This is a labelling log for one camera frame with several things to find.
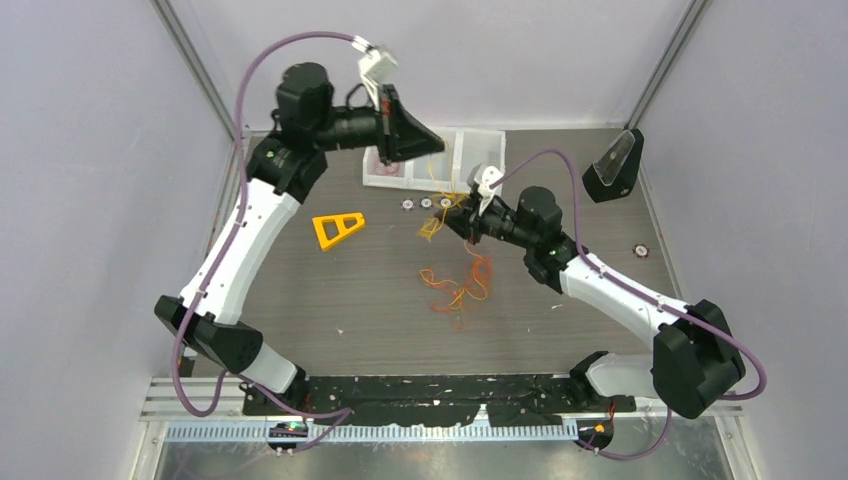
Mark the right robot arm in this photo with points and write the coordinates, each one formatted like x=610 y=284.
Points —
x=691 y=363

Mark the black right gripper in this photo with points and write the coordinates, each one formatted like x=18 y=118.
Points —
x=466 y=221

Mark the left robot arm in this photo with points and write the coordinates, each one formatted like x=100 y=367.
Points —
x=281 y=171

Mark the right clear plastic bin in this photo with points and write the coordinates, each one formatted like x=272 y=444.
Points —
x=474 y=147

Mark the yellow triangular plastic part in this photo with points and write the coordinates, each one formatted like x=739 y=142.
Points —
x=331 y=230

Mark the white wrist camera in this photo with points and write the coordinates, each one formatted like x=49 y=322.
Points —
x=375 y=66
x=484 y=181

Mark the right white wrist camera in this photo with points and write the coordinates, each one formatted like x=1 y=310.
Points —
x=484 y=181

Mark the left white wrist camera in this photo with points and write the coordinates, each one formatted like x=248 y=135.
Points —
x=375 y=66

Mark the left clear plastic bin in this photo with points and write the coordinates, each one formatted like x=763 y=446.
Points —
x=379 y=175

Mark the clear plastic bin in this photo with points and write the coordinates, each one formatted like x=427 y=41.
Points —
x=474 y=147
x=379 y=175
x=434 y=173

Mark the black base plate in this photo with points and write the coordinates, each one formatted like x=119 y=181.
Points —
x=448 y=400

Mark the black wedge stand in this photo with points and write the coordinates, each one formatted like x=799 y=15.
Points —
x=615 y=174

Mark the black poker chip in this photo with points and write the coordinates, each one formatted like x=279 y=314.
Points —
x=407 y=205
x=426 y=203
x=446 y=201

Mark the white slotted cable duct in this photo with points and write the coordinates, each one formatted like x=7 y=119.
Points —
x=270 y=432

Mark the middle clear plastic bin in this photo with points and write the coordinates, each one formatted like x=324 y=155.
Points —
x=434 y=173

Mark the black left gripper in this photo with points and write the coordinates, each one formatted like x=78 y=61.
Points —
x=401 y=136

